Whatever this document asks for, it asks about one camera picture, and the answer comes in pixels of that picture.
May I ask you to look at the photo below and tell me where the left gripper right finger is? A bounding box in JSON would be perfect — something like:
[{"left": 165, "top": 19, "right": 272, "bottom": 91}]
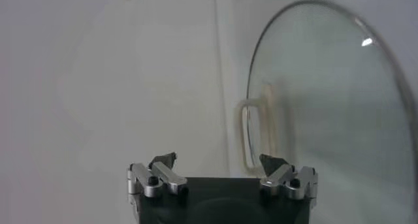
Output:
[{"left": 258, "top": 153, "right": 319, "bottom": 202}]

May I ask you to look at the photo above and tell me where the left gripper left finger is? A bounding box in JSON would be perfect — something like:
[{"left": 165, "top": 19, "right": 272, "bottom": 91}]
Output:
[{"left": 126, "top": 152, "right": 189, "bottom": 199}]

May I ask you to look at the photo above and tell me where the round glass pot lid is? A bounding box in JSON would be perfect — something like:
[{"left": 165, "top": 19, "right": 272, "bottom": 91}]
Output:
[{"left": 234, "top": 0, "right": 418, "bottom": 224}]

